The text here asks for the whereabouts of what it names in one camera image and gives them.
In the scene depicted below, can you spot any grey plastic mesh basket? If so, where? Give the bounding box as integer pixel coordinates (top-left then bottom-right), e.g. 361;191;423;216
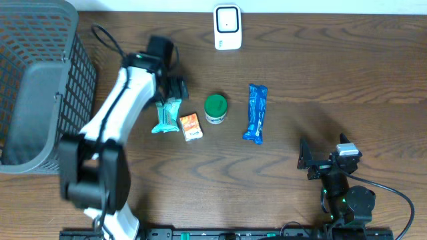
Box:
1;0;97;174

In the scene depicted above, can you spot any teal wet wipes pack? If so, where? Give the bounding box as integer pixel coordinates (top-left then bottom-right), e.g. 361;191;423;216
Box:
151;98;182;133

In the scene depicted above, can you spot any blue snack bar wrapper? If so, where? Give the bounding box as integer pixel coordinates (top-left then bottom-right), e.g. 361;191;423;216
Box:
242;84;268;145

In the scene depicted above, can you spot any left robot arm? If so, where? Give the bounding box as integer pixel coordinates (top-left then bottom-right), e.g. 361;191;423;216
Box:
58;36;188;239

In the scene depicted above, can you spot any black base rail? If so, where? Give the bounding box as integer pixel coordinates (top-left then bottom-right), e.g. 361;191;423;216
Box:
59;227;394;240

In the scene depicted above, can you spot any orange tissue pack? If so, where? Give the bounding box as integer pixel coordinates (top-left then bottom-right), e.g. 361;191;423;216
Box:
179;113;203;141

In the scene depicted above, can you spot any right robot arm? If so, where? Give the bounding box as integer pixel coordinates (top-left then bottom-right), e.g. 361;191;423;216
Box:
297;134;376;239

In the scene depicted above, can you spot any white barcode scanner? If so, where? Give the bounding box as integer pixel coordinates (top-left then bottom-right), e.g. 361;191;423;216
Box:
213;4;242;51

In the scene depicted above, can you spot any green lid jar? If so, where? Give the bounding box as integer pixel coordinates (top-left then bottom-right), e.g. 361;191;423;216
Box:
204;94;228;125

